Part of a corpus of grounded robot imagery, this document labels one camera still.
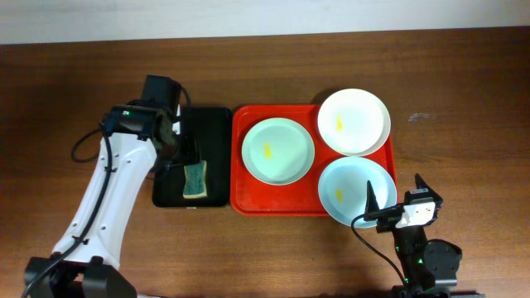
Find pale green plate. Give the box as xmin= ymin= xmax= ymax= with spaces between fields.
xmin=241 ymin=118 xmax=316 ymax=185

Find black rectangular tray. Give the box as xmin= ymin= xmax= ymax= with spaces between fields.
xmin=152 ymin=107 xmax=232 ymax=208

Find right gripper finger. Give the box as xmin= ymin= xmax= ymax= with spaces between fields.
xmin=414 ymin=173 xmax=431 ymax=191
xmin=364 ymin=180 xmax=379 ymax=220

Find red plastic tray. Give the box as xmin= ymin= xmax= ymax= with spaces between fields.
xmin=229 ymin=103 xmax=399 ymax=218

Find light blue plate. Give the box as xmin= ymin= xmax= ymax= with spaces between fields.
xmin=318 ymin=156 xmax=398 ymax=227

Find white plate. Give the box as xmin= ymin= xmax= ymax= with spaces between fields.
xmin=317 ymin=89 xmax=391 ymax=156

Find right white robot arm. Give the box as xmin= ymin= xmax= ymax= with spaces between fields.
xmin=362 ymin=175 xmax=462 ymax=297

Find green yellow sponge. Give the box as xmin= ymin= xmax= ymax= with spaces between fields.
xmin=183 ymin=160 xmax=207 ymax=199

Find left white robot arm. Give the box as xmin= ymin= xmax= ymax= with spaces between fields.
xmin=22 ymin=105 xmax=181 ymax=298

